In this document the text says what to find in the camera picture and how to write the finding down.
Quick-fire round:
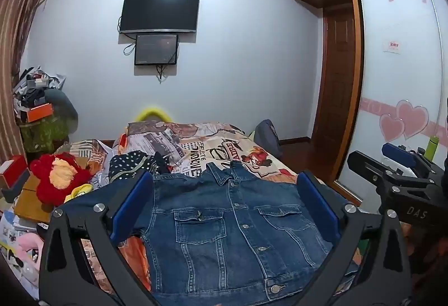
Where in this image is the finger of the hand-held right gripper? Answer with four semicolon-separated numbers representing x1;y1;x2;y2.
381;143;436;175
347;151;398;188

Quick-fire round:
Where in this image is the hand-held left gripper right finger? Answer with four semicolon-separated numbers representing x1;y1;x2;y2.
296;170;412;306

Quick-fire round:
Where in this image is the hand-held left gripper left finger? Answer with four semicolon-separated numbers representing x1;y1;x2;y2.
38;171;156;306

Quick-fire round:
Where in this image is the blue denim jacket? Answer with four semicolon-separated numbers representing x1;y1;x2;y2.
65;161;354;298

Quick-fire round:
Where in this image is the green bottle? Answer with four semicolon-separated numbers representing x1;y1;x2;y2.
423;135;439;162

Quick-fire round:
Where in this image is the dark polka dot cloth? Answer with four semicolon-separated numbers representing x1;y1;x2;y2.
108;150;172;184

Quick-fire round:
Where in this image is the yellow soft toy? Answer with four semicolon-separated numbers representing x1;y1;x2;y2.
65;183;94;203

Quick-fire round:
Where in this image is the brown wooden door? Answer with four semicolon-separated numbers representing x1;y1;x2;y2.
311;7;358;145

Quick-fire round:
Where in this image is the dark grey bag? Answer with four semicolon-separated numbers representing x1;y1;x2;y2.
254;119;283;159

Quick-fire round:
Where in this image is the red plush toy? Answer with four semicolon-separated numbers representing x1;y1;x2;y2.
30;153;93;206

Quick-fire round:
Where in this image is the yellow curved object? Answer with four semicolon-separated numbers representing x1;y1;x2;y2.
135;107;172;123

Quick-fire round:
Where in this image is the brown cardboard box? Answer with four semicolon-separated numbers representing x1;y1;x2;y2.
14;156;88;223

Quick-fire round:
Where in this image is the bed with printed cover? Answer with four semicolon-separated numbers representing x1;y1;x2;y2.
66;121;366;298

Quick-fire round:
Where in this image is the green patterned cloth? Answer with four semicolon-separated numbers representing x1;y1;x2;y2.
19;115;71;153

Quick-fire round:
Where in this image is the dark grey box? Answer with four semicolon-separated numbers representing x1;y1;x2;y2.
0;170;31;203

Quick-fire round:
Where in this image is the heap of papers and cloths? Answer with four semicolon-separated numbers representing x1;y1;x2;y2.
0;201;50;294

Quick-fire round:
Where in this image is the red box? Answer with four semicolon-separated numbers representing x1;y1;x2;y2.
0;155;29;188

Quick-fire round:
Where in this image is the orange box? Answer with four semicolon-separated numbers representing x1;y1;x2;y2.
26;103;55;123

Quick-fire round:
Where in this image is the pile of clutter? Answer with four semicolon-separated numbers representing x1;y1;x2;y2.
12;65;67;118

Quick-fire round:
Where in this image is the brown striped curtain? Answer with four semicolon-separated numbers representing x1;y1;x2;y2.
0;0;55;167

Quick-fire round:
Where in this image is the small black wall monitor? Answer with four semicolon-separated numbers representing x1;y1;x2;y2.
134;34;180;66

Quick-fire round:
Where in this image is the black wall television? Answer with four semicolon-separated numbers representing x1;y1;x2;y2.
118;0;201;34

